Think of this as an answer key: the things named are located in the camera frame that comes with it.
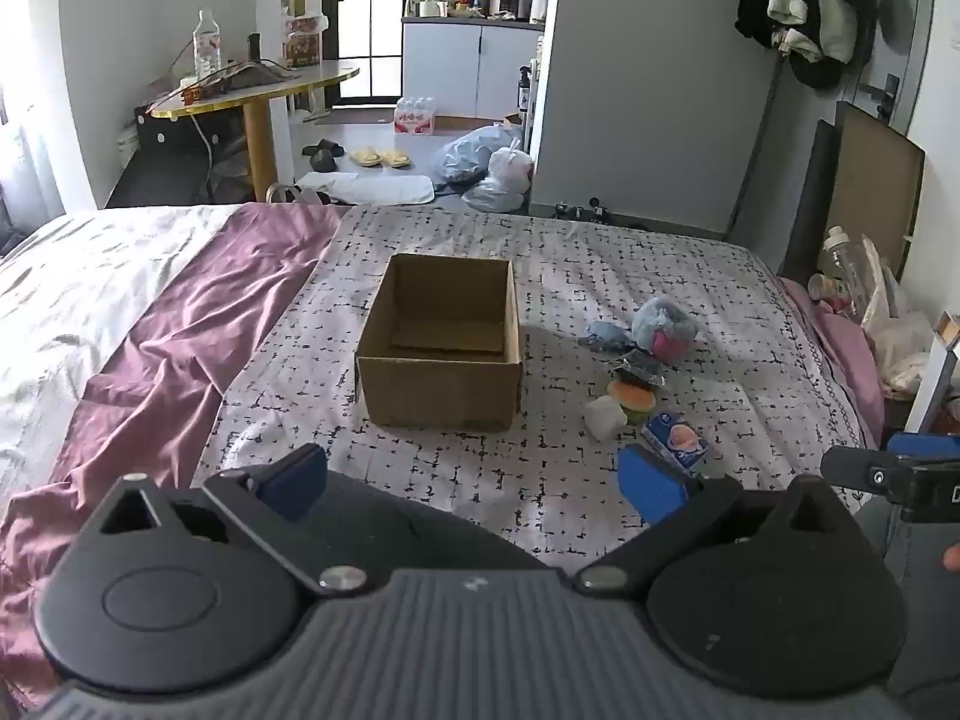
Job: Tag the black spray bottle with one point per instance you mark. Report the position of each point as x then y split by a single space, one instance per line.
523 94

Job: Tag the clear plastic bag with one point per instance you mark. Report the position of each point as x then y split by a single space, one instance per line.
491 196

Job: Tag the grey plastic bag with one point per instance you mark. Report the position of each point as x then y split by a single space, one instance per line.
469 154

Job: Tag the grey door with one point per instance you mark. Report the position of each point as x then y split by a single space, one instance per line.
907 15

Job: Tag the black dotted storage box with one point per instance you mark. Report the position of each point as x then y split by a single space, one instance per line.
161 136

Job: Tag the white bed sheet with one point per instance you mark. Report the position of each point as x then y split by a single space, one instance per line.
75 300

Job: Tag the black packet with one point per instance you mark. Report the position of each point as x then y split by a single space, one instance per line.
639 369

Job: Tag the blue white small carton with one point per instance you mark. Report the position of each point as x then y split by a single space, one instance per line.
679 441

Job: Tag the brown board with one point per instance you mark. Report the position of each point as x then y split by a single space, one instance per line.
877 180

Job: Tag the white floor mat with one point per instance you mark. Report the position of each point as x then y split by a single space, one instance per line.
367 186

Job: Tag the pink and white cup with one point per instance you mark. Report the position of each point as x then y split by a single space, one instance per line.
825 292

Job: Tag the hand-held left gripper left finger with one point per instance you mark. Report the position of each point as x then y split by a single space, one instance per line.
289 484

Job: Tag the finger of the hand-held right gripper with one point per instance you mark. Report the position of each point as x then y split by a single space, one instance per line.
926 444
862 469

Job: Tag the oval table with yellow leg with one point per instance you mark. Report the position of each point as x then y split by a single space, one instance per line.
315 75

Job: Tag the orange green round toy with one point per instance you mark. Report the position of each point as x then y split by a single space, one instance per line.
637 399

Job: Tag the black board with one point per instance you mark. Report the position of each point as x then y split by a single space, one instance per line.
806 202

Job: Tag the fluffy blue plush toy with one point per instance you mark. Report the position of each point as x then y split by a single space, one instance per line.
660 322

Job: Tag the white tote bag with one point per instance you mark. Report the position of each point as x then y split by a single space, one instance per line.
300 195

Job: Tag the pink bed sheet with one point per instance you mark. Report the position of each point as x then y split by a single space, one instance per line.
840 360

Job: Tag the clear water bottle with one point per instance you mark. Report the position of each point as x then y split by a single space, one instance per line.
208 43

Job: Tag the printed snack box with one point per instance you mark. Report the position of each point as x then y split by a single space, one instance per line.
304 41

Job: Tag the pack of water bottles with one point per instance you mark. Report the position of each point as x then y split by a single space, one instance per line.
416 118

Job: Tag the small blue cloth toy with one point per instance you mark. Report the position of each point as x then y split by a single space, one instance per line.
609 336

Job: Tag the dark-framed glass door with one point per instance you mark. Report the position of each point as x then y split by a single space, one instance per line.
371 15

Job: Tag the white hanging garment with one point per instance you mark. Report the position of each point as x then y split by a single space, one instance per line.
787 9

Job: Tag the clear plastic bottle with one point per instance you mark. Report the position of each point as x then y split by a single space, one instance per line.
847 262

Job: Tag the yellow slipper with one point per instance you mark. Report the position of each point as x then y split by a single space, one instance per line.
395 159
365 157

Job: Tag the black hanging jacket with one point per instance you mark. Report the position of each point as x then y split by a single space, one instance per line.
757 7

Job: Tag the white kitchen cabinet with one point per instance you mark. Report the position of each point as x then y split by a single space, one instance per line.
472 64

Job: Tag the sheer white curtain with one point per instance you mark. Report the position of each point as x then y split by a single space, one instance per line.
22 150

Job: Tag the person's right hand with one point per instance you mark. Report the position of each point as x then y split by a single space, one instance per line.
952 559

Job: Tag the crumpled white plastic bag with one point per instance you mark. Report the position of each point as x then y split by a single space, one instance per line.
896 334

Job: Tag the brown cardboard box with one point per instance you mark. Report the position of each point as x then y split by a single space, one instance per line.
435 397

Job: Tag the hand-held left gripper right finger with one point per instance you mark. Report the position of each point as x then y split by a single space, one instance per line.
652 484

